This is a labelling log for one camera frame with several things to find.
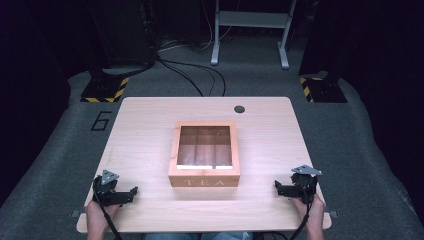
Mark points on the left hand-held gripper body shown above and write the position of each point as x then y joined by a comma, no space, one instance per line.
108,186

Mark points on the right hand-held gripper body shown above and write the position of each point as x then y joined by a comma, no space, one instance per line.
305,185

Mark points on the wooden tea box glass lid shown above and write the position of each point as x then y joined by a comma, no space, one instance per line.
204,156

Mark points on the person's right hand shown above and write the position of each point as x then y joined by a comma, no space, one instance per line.
313,211

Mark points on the person's left hand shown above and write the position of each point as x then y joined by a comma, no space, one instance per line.
97,216

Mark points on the person's blue jeans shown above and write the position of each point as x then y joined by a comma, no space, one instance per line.
200,236

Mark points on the dark round table grommet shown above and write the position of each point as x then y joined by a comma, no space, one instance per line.
239,109

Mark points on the black stand base hazard stripes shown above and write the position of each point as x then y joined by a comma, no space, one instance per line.
105,89
325,89

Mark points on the black stand column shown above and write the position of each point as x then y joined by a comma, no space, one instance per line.
328,36

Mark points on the white metal stand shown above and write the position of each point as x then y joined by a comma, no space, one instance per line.
251,19

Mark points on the grey table bracket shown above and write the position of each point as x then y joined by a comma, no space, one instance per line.
75,213
333,214

